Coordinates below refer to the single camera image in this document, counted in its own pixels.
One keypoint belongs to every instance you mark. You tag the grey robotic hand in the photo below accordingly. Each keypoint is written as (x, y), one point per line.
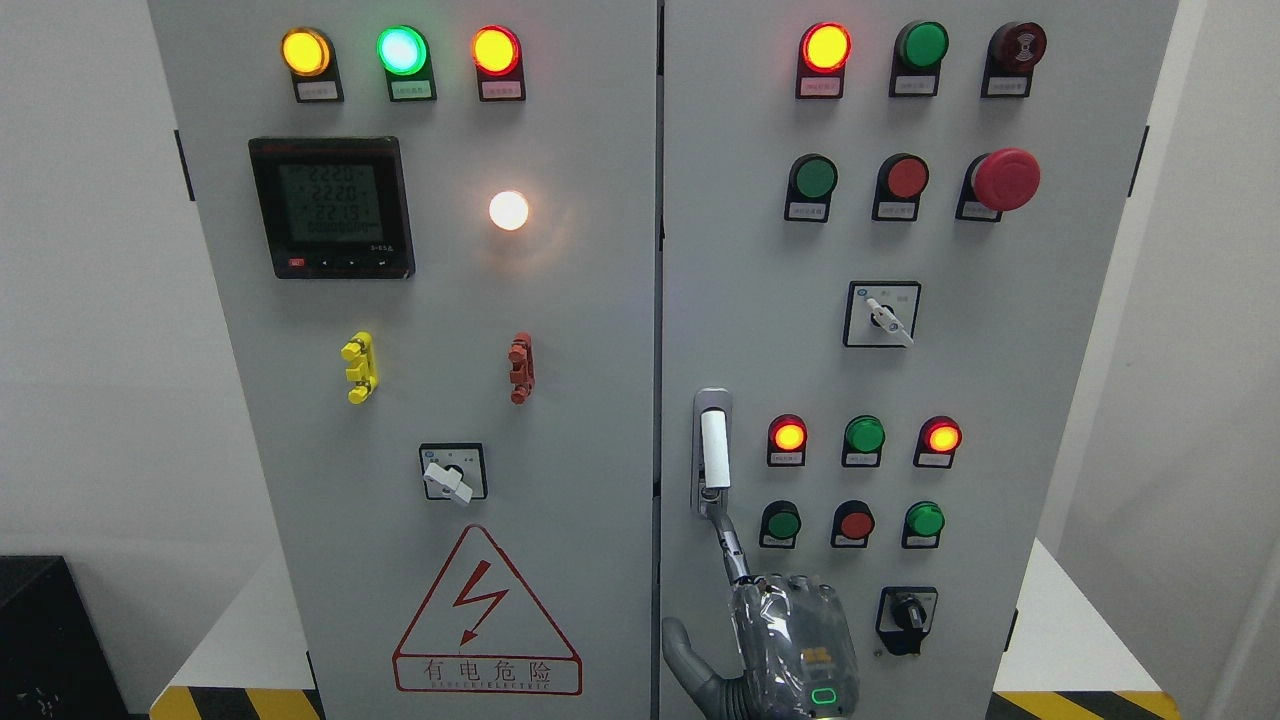
(794, 640)

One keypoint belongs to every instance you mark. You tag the silver door swing handle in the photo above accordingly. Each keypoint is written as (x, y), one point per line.
(710, 465)

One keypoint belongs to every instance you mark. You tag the right grey cabinet door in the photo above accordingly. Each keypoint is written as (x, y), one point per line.
(757, 305)

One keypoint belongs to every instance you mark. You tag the grey cabinet door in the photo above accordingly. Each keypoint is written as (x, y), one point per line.
(570, 472)
(757, 305)

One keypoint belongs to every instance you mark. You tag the left grey cabinet door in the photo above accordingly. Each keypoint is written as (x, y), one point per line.
(570, 472)

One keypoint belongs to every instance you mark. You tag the orange indicator light right door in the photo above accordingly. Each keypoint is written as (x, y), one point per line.
(822, 56)

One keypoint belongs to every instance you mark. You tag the orange indicator light door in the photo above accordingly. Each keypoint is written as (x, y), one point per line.
(822, 56)
(499, 63)

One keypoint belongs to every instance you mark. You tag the orange indicator light left door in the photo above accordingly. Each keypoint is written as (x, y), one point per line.
(499, 63)

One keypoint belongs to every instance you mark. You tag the green push button lower left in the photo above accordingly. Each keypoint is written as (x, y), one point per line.
(780, 525)

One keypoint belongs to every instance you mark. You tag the green push button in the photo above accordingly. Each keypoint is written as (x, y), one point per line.
(780, 525)
(923, 526)
(811, 182)

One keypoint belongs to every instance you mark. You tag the red push button lower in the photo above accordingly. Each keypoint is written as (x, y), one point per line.
(852, 524)

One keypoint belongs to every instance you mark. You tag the red push button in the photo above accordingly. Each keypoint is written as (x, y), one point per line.
(900, 182)
(852, 524)

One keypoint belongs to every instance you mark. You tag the green push button lower right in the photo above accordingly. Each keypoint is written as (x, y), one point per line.
(923, 526)

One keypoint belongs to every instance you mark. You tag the orange indicator light middle left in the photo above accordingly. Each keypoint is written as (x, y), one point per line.
(786, 442)

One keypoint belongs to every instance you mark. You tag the green indicator light middle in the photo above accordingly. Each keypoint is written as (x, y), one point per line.
(864, 439)

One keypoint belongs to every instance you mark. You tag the white platform with hazard stripes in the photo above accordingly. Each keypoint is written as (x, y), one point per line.
(1064, 661)

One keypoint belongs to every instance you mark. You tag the orange indicator light middle right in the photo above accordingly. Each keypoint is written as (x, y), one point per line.
(937, 443)

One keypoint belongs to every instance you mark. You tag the red electric hazard warning sticker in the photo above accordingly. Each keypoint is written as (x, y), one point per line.
(481, 629)

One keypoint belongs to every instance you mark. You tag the red terminal connector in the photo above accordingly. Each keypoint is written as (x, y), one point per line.
(521, 368)

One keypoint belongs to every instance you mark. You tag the green push button upper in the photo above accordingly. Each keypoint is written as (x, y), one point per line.
(811, 182)

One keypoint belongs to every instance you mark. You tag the red push button upper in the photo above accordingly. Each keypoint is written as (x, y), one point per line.
(900, 182)

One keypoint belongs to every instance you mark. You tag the red emergency stop mushroom button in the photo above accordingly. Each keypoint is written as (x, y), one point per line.
(996, 182)

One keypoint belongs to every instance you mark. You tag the yellow terminal connector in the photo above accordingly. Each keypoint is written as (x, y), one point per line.
(362, 370)

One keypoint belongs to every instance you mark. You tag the white lit indicator light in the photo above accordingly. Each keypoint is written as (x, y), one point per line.
(509, 210)

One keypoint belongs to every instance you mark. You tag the green indicator light top right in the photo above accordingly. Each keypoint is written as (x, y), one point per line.
(917, 56)

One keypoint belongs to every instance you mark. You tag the dark red buzzer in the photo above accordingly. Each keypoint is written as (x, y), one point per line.
(1013, 52)

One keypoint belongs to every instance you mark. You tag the black digital power meter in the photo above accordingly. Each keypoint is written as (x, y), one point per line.
(334, 207)

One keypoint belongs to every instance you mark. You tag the green lit indicator light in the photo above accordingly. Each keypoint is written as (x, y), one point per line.
(405, 57)

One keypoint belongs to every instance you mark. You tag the black box lower left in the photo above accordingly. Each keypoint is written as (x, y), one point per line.
(52, 664)

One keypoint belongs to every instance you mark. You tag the yellow indicator light top left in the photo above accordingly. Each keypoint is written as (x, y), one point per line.
(310, 57)

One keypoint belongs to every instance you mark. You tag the black selector switch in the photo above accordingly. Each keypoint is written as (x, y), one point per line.
(905, 617)

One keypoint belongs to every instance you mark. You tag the upper right white selector switch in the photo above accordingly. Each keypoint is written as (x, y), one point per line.
(881, 313)

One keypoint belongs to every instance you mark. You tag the left door white selector switch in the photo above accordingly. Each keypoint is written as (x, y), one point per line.
(454, 472)

